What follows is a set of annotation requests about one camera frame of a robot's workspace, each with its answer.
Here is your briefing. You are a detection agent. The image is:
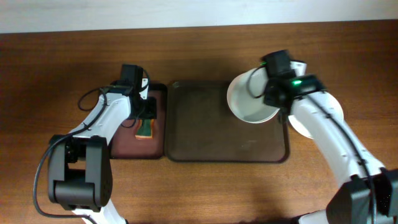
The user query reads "green and orange sponge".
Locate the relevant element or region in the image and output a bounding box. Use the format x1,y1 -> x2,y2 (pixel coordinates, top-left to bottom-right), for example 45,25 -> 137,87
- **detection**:
135,119 -> 154,139

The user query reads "white plate with red stain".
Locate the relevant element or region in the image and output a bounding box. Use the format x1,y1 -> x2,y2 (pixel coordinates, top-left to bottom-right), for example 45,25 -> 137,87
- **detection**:
226,68 -> 279,124

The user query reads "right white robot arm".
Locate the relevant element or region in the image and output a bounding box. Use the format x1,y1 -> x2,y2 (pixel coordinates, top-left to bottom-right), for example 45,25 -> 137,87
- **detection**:
264,75 -> 397,223

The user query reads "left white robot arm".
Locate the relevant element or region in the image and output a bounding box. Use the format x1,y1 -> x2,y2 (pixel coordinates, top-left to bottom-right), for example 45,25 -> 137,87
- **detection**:
43,82 -> 167,223

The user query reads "large brown serving tray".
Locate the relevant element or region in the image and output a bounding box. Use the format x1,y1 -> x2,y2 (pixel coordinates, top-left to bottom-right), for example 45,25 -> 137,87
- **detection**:
164,80 -> 290,164

